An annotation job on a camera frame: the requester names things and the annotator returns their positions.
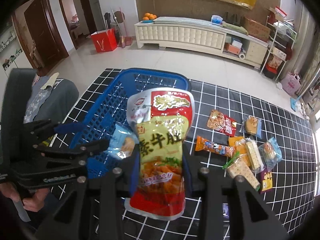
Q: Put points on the blue plastic basket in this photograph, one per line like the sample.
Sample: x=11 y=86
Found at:
x=110 y=108

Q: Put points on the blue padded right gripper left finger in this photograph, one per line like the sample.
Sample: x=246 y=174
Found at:
x=133 y=170

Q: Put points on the plate of oranges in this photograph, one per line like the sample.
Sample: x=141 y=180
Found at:
x=149 y=18

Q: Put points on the grey queen print cushion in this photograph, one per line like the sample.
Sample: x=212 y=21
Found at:
x=52 y=97

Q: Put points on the green-end cracker pack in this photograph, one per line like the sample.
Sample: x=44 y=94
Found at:
x=236 y=166

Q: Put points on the cardboard box on cabinet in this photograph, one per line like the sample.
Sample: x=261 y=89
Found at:
x=257 y=30

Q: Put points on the red paper bag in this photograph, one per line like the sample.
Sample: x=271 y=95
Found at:
x=105 y=40

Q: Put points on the red yellow tofu snack bag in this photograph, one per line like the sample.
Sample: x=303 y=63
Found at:
x=161 y=118

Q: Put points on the red pizza snack bag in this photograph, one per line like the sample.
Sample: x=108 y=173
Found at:
x=222 y=123

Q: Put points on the orange sausage stick pack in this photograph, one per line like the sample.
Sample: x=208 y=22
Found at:
x=203 y=144

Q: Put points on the white metal shelf rack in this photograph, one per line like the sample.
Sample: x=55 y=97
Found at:
x=281 y=40

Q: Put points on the purple yellow chips bag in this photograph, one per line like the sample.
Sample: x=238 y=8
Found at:
x=266 y=181

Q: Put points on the light blue bread pack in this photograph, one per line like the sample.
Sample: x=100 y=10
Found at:
x=271 y=153

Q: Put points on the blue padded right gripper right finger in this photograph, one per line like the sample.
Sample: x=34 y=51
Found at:
x=186 y=173

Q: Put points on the pink gift bag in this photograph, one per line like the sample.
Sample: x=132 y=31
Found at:
x=291 y=83

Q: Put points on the orange snack pouch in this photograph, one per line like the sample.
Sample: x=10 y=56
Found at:
x=239 y=144

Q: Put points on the clear soda cracker pack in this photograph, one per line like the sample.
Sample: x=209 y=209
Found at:
x=253 y=153

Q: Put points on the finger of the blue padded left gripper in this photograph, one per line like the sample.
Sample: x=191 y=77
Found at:
x=73 y=127
x=99 y=165

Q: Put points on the white TV cabinet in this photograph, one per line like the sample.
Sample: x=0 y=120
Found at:
x=202 y=36

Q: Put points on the blue cartoon bread pack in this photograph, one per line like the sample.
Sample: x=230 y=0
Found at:
x=252 y=126

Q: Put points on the light blue pastry pack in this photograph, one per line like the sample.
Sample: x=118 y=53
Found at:
x=122 y=142

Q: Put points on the blue tissue box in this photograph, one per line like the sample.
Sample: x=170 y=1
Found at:
x=216 y=19

